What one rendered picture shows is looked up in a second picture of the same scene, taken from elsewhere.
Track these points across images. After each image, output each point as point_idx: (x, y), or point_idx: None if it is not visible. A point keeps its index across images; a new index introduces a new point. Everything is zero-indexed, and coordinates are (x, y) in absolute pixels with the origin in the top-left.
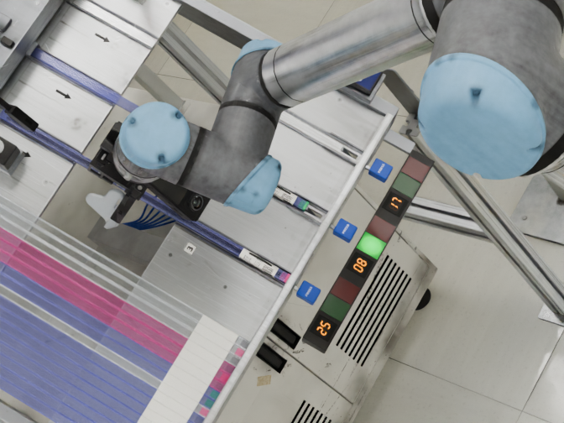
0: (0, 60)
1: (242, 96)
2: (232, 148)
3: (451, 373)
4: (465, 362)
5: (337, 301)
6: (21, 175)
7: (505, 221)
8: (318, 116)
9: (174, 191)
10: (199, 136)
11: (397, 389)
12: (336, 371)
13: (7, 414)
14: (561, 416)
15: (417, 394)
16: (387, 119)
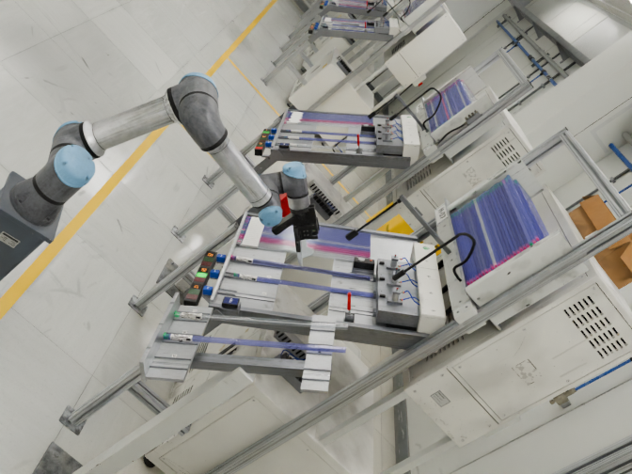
0: (380, 275)
1: (273, 192)
2: (268, 178)
3: (126, 408)
4: (120, 411)
5: (208, 260)
6: (348, 267)
7: (129, 372)
8: (243, 300)
9: (284, 218)
10: (280, 175)
11: (151, 411)
12: (188, 383)
13: None
14: (74, 365)
15: (141, 404)
16: (212, 297)
